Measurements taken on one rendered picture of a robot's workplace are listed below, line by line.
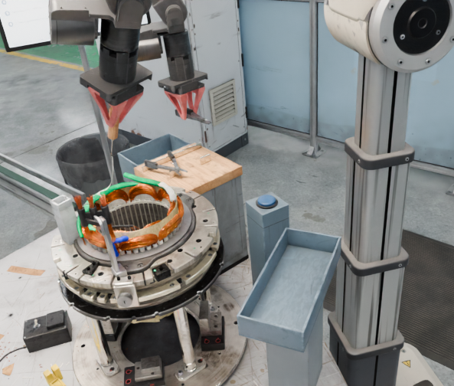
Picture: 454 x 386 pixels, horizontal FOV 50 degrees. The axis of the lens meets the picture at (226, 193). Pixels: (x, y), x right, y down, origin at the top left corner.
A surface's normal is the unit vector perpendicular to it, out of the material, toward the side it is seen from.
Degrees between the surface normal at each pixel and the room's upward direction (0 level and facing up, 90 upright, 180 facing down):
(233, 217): 90
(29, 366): 0
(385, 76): 90
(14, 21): 83
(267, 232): 90
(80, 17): 124
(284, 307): 0
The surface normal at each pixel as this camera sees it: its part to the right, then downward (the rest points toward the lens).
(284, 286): -0.09, -0.85
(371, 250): 0.22, 0.49
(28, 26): 0.36, 0.34
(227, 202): 0.62, 0.36
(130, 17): 0.23, 0.88
